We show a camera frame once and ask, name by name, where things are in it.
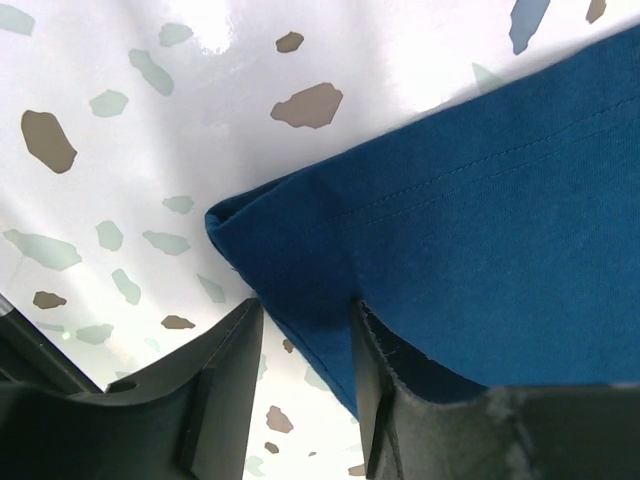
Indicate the navy blue t shirt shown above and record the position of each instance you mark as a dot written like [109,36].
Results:
[500,236]

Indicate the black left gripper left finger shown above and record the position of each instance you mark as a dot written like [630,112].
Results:
[185,416]

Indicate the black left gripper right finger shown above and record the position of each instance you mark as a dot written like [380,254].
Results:
[420,420]

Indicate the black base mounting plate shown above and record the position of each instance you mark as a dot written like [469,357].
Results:
[28,356]

